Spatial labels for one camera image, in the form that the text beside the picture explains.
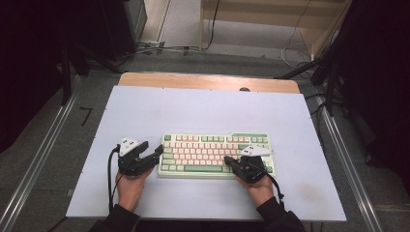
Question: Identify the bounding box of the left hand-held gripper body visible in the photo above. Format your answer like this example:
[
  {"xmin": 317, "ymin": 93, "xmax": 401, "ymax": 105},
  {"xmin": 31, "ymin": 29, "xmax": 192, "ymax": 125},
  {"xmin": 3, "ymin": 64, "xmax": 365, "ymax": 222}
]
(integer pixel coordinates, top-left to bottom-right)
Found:
[{"xmin": 117, "ymin": 137, "xmax": 161, "ymax": 178}]

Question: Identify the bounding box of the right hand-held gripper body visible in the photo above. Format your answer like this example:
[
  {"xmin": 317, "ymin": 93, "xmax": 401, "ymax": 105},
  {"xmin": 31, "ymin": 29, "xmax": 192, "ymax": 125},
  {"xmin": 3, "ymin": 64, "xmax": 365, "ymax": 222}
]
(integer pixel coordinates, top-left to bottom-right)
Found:
[{"xmin": 232, "ymin": 145, "xmax": 276, "ymax": 185}]

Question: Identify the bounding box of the green and pink keyboard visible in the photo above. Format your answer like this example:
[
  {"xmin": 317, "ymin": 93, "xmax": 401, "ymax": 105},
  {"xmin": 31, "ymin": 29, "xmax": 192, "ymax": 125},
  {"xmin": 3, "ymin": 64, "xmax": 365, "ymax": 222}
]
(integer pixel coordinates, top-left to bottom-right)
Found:
[{"xmin": 157, "ymin": 131, "xmax": 277, "ymax": 180}]

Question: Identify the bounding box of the person's right hand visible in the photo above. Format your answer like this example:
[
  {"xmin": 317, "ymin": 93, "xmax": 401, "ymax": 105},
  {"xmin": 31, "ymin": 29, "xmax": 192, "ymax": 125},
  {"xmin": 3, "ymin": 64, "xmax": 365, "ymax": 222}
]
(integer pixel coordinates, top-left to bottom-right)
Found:
[{"xmin": 234, "ymin": 173, "xmax": 276, "ymax": 208}]

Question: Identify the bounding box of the person's left hand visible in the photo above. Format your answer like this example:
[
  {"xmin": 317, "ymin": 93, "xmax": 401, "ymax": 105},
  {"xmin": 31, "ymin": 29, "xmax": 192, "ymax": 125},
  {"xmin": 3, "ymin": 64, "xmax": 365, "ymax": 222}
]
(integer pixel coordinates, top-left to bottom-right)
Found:
[{"xmin": 114, "ymin": 167, "xmax": 155, "ymax": 214}]

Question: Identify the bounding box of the white table cover board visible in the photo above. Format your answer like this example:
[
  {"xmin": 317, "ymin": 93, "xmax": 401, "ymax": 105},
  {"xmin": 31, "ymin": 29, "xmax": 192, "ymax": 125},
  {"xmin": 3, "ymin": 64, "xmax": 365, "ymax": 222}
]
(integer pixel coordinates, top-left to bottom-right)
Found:
[{"xmin": 65, "ymin": 84, "xmax": 348, "ymax": 223}]

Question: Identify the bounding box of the wooden table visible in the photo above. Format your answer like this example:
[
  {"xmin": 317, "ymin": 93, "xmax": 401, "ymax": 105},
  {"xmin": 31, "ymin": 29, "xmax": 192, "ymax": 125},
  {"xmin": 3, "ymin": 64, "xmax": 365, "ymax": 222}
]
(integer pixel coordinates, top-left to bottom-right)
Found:
[{"xmin": 117, "ymin": 72, "xmax": 301, "ymax": 95}]

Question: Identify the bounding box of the black metal stand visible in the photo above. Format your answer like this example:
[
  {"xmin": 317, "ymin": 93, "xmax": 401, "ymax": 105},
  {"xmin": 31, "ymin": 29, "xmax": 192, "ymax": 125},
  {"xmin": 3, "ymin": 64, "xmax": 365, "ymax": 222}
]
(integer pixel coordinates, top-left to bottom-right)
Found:
[
  {"xmin": 323, "ymin": 60, "xmax": 340, "ymax": 118},
  {"xmin": 60, "ymin": 43, "xmax": 74, "ymax": 106}
]

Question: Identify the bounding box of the grey power strip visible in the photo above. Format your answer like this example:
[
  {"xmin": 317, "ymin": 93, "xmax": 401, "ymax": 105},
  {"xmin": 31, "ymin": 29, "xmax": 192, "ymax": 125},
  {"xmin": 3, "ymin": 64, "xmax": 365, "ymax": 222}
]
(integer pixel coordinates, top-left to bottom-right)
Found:
[{"xmin": 137, "ymin": 40, "xmax": 166, "ymax": 49}]

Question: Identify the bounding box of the black cabinet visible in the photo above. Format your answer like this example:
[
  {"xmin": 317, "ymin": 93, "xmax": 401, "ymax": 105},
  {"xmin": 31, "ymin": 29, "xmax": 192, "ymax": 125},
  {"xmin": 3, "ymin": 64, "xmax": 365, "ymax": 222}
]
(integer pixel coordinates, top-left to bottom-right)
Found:
[{"xmin": 99, "ymin": 0, "xmax": 148, "ymax": 62}]

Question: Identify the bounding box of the dark curtain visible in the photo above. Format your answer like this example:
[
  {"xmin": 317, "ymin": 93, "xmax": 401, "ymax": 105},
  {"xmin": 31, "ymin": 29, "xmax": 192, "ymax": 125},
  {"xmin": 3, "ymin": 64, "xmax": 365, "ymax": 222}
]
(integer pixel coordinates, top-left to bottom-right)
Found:
[
  {"xmin": 335, "ymin": 0, "xmax": 410, "ymax": 194},
  {"xmin": 0, "ymin": 0, "xmax": 109, "ymax": 155}
]

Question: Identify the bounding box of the light wooden shelf unit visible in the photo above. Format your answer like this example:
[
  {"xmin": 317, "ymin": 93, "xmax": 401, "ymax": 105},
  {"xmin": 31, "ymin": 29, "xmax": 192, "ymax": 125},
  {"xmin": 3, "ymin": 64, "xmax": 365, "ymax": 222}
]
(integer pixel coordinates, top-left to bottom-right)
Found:
[{"xmin": 198, "ymin": 0, "xmax": 353, "ymax": 61}]

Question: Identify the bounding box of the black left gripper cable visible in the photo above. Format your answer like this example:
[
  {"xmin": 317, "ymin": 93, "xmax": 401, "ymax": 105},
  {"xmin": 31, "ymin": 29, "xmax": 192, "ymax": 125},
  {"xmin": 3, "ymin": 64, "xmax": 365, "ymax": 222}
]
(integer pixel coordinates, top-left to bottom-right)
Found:
[{"xmin": 107, "ymin": 145, "xmax": 126, "ymax": 215}]

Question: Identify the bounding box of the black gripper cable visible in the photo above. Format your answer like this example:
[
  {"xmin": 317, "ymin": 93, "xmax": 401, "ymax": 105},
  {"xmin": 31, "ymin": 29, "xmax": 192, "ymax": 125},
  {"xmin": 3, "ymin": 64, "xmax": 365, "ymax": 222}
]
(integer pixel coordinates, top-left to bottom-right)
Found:
[
  {"xmin": 254, "ymin": 160, "xmax": 285, "ymax": 208},
  {"xmin": 107, "ymin": 145, "xmax": 126, "ymax": 215}
]

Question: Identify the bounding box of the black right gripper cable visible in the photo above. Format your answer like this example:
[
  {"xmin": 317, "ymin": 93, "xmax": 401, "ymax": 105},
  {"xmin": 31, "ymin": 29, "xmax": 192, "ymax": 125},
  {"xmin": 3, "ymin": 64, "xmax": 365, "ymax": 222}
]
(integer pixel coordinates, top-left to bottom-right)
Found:
[{"xmin": 254, "ymin": 160, "xmax": 285, "ymax": 208}]

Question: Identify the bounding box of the aluminium floor rail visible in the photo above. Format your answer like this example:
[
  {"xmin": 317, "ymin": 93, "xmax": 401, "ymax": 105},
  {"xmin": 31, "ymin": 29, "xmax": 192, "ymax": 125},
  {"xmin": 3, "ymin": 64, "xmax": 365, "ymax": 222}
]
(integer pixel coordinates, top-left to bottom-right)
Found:
[
  {"xmin": 0, "ymin": 92, "xmax": 79, "ymax": 232},
  {"xmin": 316, "ymin": 101, "xmax": 385, "ymax": 232}
]

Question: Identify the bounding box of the black floor cables bundle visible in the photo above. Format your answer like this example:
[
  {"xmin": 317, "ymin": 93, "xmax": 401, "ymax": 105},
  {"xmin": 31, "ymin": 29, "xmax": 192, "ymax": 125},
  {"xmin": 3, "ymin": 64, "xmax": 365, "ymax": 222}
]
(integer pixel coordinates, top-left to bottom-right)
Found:
[{"xmin": 114, "ymin": 44, "xmax": 201, "ymax": 67}]

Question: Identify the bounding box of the white floor cable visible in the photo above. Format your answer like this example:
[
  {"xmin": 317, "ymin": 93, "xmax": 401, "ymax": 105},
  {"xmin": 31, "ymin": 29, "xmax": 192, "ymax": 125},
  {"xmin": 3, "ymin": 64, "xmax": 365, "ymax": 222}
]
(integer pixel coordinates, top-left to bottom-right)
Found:
[{"xmin": 279, "ymin": 41, "xmax": 315, "ymax": 71}]

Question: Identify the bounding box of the black hanging cable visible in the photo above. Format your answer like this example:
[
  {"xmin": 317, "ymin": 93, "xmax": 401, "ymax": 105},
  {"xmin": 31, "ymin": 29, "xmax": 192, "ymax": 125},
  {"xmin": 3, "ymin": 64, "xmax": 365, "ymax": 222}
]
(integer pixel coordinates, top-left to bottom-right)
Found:
[{"xmin": 205, "ymin": 0, "xmax": 221, "ymax": 51}]

